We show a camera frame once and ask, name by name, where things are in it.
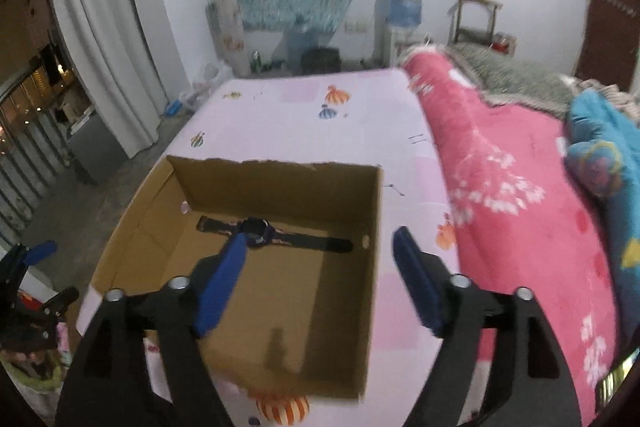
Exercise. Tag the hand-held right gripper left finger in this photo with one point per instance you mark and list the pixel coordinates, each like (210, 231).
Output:
(225, 277)

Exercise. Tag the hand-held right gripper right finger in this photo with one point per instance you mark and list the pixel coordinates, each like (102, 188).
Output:
(417, 282)

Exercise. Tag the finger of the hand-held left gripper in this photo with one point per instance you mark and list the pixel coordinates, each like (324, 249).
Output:
(37, 253)
(57, 302)

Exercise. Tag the brown cardboard box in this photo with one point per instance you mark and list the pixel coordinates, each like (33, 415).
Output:
(280, 307)

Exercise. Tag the black wrist watch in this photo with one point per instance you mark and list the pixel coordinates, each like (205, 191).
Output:
(320, 243)

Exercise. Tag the pink floral blanket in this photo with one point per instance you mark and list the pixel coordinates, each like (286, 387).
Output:
(525, 232)

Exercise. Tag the grey cabinet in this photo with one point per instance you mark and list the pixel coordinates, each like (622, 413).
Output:
(95, 147)

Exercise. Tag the white plastic bags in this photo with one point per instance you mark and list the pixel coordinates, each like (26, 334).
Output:
(210, 82)

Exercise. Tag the green bottle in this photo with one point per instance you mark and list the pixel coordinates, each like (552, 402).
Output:
(256, 63)

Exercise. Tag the grey patterned blanket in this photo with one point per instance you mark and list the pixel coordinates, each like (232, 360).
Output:
(510, 77)

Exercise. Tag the white curtain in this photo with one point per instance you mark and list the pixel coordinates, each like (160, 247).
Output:
(100, 32)

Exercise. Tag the black bin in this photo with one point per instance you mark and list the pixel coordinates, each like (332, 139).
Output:
(321, 61)

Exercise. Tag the blue patterned pillow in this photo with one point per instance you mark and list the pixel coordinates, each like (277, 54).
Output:
(605, 127)

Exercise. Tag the large blue water jug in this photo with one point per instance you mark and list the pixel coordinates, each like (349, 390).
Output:
(300, 44)

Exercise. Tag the white water dispenser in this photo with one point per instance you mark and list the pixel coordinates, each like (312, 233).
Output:
(385, 32)

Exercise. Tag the brown door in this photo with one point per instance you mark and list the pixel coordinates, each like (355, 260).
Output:
(610, 22)

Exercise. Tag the pale paper wall poster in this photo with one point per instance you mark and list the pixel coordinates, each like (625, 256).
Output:
(227, 27)

